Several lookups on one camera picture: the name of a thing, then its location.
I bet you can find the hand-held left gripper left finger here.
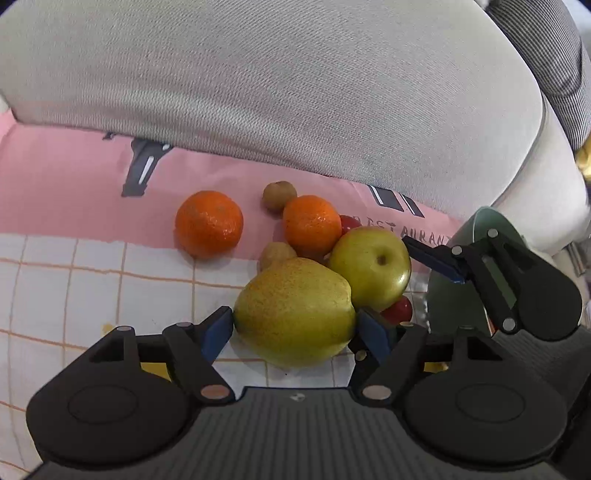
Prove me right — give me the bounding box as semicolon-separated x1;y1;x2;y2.
88;305;235;407

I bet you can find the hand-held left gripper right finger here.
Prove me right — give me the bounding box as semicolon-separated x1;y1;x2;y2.
348;308;502;408

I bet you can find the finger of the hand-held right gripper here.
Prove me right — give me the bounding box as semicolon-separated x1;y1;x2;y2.
402;228;526;334

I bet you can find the green glass bowl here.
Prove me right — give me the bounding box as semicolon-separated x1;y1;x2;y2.
427;206;528;334

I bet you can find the green apple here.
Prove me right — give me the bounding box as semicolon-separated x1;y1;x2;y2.
328;226;413;313

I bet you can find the yellow-green pear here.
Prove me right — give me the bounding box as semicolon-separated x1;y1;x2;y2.
233;257;358;368

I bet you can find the orange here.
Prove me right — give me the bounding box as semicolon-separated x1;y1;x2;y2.
174;190;245;260
283;195;343;260

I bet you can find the brown kiwi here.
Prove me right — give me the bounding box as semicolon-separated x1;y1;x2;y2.
262;181;297;213
259;241;298;272

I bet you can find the beige sofa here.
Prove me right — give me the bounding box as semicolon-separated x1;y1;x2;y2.
489;92;589;256

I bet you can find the yellow object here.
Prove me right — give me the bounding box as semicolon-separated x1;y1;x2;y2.
574;138;591;180

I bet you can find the pink printed blanket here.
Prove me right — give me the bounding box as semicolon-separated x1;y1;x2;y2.
0;113;465;480

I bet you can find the dark checked pillow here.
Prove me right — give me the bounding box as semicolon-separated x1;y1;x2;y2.
485;0;591;154

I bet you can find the grey sofa back cushion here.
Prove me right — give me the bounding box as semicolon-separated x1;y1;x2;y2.
0;0;544;208

